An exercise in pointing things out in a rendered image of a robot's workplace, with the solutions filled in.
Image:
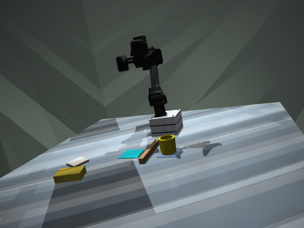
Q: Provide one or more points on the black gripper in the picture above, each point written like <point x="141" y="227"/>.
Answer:
<point x="154" y="57"/>

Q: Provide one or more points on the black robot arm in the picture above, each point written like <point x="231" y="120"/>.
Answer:
<point x="156" y="96"/>

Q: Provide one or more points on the yellow round cup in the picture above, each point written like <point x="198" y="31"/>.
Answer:
<point x="167" y="144"/>

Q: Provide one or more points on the yellow rectangular block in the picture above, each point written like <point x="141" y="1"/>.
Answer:
<point x="70" y="174"/>

